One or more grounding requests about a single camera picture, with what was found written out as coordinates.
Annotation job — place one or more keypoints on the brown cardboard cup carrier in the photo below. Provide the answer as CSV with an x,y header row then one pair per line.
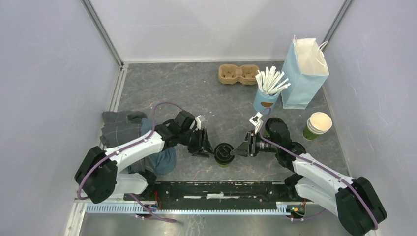
x,y
229,74

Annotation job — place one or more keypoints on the blue straw holder cup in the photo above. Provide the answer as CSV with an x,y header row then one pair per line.
x,y
263,101

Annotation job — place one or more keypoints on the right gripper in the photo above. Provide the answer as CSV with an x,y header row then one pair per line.
x,y
248,147

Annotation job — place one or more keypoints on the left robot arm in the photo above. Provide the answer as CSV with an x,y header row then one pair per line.
x,y
100,173

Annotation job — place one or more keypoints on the white wrapped straws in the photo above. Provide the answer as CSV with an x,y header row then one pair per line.
x,y
270,82

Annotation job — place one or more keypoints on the light blue paper bag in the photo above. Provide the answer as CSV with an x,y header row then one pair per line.
x,y
306,68

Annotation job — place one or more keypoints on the blue cloth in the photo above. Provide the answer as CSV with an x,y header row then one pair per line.
x,y
159,163

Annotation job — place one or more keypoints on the grey checked cloth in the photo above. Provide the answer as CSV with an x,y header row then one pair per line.
x,y
122,127

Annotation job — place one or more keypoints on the stack of green paper cups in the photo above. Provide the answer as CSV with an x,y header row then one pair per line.
x,y
318,124

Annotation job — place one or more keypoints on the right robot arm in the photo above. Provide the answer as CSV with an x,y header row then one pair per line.
x,y
353,201

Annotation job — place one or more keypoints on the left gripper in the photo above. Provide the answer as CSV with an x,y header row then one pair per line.
x,y
197,150

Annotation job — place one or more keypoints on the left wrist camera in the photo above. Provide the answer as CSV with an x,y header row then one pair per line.
x,y
199,120

